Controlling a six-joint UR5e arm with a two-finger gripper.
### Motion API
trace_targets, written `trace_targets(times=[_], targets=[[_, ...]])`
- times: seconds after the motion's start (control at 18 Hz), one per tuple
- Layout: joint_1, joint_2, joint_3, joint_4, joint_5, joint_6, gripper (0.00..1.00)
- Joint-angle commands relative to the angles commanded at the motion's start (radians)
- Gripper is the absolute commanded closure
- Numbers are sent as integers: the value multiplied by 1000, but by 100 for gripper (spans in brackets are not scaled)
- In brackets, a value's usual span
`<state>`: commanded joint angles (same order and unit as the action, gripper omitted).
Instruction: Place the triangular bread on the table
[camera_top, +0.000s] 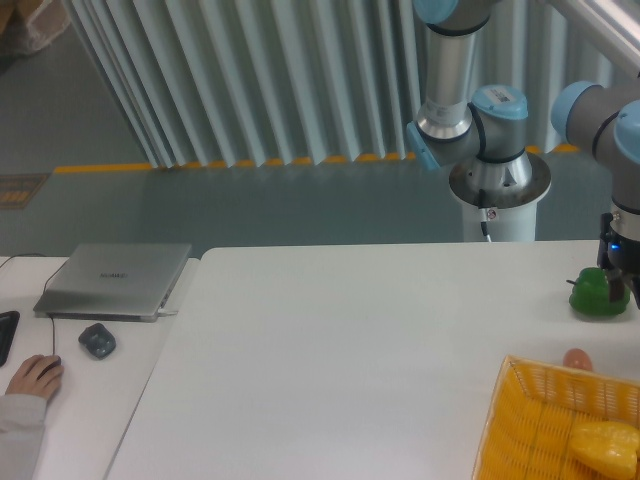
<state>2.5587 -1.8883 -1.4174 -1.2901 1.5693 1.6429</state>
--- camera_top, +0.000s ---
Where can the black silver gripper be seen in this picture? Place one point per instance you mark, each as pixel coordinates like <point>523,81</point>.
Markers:
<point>618,252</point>

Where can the person's hand on mouse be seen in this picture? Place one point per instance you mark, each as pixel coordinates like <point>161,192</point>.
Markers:
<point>24,381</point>

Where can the black keyboard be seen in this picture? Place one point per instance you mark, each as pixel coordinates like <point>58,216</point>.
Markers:
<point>8,325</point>

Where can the yellow woven basket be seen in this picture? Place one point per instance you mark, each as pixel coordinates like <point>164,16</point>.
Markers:
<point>533,410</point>

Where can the grey folding partition screen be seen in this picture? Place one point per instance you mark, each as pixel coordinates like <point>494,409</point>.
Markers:
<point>280,82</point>

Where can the green bell pepper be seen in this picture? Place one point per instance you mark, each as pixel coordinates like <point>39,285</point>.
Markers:
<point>590,295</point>

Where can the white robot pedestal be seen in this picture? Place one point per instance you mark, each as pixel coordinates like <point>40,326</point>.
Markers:
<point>499,201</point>

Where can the black computer mouse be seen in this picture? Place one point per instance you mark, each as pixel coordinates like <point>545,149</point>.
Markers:
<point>49,367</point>

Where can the yellow bell pepper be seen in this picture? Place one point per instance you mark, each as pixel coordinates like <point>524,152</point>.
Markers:
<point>608,447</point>

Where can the silver closed laptop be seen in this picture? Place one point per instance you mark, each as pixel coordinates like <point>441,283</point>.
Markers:
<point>118,281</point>

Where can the dark grey earbuds case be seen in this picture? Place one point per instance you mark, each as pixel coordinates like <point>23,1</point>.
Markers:
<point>98,341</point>

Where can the aluminium frame beam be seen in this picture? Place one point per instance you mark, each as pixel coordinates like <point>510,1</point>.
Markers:
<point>611,26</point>

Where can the grey sleeved forearm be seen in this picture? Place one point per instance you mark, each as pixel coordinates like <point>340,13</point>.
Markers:
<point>22,431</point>

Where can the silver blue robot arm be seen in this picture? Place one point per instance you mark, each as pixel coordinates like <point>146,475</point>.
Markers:
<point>481,135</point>

